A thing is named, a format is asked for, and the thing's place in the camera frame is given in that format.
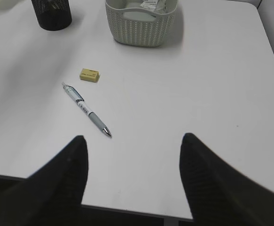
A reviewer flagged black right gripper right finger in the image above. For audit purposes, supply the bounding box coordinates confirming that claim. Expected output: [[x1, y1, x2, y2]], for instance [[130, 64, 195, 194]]
[[179, 133, 274, 226]]

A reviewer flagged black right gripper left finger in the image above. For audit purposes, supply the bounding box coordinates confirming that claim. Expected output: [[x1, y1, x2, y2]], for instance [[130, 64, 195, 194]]
[[0, 136, 88, 226]]

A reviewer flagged blue grip pen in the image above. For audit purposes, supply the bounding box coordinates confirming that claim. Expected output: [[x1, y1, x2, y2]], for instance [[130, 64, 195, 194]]
[[62, 82, 112, 137]]

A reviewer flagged yellow eraser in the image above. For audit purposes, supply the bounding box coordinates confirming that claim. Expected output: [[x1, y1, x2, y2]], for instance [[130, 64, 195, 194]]
[[79, 68, 100, 83]]

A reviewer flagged white waste paper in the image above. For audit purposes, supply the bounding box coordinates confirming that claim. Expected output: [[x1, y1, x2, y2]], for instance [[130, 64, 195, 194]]
[[140, 0, 166, 11]]

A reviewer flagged black mesh pen holder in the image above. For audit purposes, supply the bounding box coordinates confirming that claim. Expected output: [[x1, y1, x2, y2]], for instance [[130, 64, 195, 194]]
[[31, 0, 72, 31]]

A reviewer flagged green plastic woven basket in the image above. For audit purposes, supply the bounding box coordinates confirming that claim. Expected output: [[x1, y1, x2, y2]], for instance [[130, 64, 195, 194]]
[[105, 0, 178, 48]]

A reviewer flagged green wavy glass plate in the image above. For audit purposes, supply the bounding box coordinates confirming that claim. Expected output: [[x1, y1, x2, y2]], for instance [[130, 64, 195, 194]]
[[0, 0, 26, 13]]

